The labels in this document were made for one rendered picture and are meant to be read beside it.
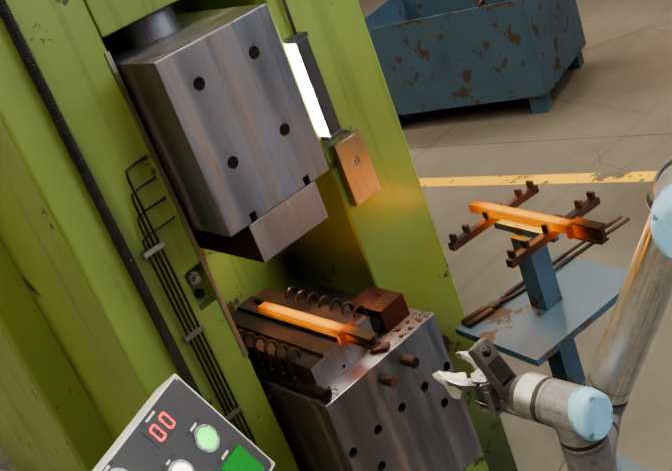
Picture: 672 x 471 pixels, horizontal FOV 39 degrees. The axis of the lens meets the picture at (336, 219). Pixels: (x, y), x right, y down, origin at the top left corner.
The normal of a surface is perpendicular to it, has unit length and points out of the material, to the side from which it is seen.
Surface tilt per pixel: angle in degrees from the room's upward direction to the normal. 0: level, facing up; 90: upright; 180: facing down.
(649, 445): 0
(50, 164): 90
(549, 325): 0
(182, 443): 60
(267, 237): 90
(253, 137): 90
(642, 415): 0
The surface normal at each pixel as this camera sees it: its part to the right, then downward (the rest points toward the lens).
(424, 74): -0.47, 0.51
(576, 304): -0.33, -0.86
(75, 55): 0.64, 0.11
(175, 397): 0.59, -0.53
